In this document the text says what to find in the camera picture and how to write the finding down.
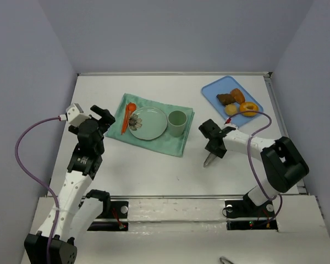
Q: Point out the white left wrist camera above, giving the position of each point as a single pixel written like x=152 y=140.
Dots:
x=74 y=115

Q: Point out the round yellow bun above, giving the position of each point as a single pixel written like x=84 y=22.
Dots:
x=231 y=109

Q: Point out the green floral ceramic plate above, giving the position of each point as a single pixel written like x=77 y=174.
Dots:
x=147 y=123

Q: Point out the orange-brown oblong bread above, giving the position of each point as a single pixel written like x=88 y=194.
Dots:
x=238 y=96

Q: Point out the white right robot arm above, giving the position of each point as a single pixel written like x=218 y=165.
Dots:
x=283 y=164

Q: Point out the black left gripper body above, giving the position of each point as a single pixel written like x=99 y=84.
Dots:
x=103 y=116

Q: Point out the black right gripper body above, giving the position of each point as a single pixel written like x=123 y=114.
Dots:
x=214 y=139

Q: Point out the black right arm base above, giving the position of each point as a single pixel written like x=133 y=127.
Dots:
x=258 y=218

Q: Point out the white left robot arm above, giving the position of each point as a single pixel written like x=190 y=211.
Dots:
x=74 y=208

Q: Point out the green ceramic cup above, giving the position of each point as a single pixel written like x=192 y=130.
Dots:
x=176 y=122

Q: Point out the blue plastic tray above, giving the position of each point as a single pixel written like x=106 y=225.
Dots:
x=224 y=86

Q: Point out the dark brown bread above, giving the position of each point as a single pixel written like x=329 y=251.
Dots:
x=226 y=99

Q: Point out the orange plastic spoon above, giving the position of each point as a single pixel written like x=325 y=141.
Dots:
x=132 y=108

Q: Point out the orange plastic knife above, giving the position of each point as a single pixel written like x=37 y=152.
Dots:
x=125 y=118

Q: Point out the green satin placemat cloth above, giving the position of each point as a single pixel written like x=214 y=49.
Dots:
x=165 y=143

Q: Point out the orange ring donut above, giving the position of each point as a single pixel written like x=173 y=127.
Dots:
x=248 y=109

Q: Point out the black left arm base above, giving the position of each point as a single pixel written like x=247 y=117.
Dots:
x=115 y=220

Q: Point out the metal tongs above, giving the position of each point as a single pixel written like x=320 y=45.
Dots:
x=210 y=158

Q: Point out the orange plastic fork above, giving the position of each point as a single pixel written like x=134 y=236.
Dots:
x=127 y=121

